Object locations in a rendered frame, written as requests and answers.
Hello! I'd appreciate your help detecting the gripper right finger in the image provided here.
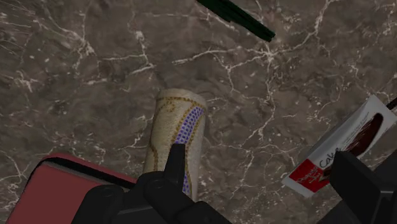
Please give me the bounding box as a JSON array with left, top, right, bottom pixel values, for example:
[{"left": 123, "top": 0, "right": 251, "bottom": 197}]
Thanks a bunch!
[{"left": 316, "top": 150, "right": 397, "bottom": 224}]

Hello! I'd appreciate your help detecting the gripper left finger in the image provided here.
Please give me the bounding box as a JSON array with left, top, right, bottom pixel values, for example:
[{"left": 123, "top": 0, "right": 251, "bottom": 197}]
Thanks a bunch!
[{"left": 71, "top": 143, "right": 232, "bottom": 224}]

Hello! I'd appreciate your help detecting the white and red cake box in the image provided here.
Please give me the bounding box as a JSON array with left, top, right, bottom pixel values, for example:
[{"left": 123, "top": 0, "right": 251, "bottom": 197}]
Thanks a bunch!
[{"left": 281, "top": 94, "right": 397, "bottom": 199}]

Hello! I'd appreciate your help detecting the cream patterned cylinder vase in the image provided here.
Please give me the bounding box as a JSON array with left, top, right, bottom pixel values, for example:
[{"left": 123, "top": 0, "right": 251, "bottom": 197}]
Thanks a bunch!
[{"left": 143, "top": 88, "right": 207, "bottom": 202}]

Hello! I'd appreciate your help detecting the red box with black rim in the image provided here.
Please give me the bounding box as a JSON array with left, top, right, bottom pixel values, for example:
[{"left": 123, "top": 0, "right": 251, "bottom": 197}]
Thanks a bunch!
[{"left": 5, "top": 153, "right": 137, "bottom": 224}]

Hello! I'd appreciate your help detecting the dark green flat stick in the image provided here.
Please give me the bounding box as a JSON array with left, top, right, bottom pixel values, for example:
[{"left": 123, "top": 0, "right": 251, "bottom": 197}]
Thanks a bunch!
[{"left": 195, "top": 0, "right": 276, "bottom": 43}]

